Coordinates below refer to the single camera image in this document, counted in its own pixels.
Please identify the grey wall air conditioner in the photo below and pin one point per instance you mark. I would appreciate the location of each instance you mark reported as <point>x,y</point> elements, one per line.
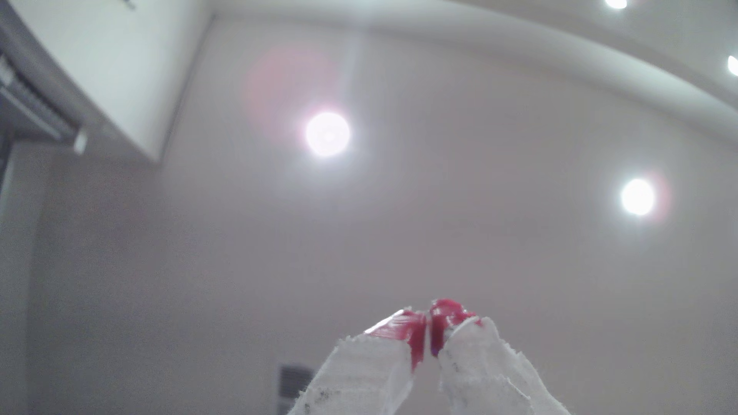
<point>34,109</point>

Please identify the grey wall vent grille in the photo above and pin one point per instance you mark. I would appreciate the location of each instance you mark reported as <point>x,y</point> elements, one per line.
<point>294,387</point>

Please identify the round recessed ceiling light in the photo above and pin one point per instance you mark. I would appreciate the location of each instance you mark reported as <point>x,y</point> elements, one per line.
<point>327,134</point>
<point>733,65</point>
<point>637,197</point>
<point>616,3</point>

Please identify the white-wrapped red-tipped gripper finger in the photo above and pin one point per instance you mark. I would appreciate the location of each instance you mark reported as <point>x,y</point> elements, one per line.
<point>484,369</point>
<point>369,369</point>

